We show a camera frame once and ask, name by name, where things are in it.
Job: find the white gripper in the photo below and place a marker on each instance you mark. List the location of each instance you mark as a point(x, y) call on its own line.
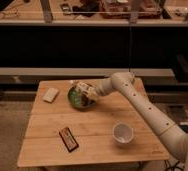
point(99, 89)

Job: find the white labelled bottle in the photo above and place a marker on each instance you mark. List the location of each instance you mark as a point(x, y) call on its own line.
point(83, 90)

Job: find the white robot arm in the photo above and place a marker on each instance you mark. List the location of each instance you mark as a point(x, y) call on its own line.
point(174, 139)

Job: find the red food item in bowl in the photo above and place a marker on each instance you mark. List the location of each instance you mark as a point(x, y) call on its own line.
point(84, 100)

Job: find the green ceramic bowl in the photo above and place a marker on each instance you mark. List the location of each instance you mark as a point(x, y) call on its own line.
point(77, 102)

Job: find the wooden table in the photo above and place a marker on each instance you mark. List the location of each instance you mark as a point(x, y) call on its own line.
point(92, 129)

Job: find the white cup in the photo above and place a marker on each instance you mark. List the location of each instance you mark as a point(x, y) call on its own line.
point(123, 134)

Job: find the metal shelf rack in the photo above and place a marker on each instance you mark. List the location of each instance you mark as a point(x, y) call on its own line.
point(62, 38)

